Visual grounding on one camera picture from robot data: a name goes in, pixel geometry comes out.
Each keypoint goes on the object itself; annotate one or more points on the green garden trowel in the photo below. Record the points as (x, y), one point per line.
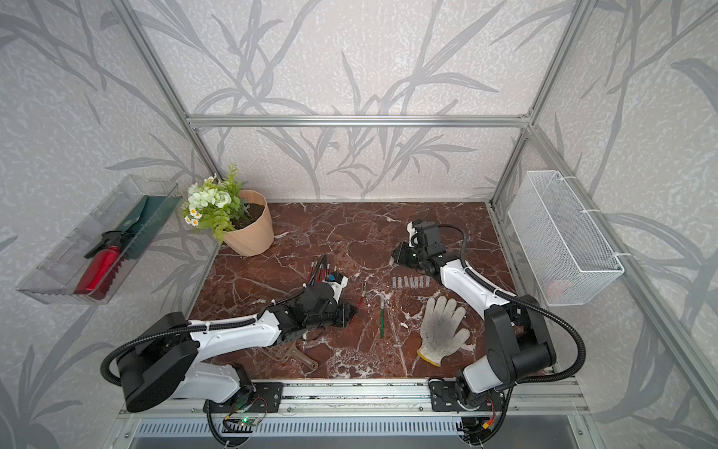
(143, 222)

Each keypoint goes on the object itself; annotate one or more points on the white work glove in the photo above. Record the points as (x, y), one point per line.
(440, 330)

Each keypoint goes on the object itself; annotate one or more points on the small circuit board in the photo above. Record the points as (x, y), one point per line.
(242, 424)

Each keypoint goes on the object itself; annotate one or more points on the brown plastic scoop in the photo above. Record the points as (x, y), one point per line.
(287, 351)

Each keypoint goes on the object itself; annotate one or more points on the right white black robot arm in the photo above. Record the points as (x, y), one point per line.
(517, 340)

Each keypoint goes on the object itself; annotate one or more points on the red spray bottle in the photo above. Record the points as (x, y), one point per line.
(106, 258)

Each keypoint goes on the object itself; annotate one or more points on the terracotta flower pot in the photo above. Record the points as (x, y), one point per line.
(257, 237)

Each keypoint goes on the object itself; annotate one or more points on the clear plastic wall tray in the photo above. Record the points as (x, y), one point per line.
(54, 280)

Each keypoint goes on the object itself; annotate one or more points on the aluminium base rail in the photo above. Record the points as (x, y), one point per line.
(408, 397)

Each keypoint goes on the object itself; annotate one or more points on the artificial white flower plant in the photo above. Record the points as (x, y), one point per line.
(216, 206)

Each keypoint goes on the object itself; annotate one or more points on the white wire mesh basket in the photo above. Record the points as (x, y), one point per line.
(569, 256)

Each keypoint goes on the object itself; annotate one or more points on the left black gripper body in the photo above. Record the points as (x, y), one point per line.
(325, 319)

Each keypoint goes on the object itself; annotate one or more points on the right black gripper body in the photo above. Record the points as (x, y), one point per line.
(409, 256)

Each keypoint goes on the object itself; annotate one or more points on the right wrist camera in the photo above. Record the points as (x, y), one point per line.
(413, 229)

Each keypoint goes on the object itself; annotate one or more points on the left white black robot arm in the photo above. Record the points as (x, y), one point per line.
(172, 360)

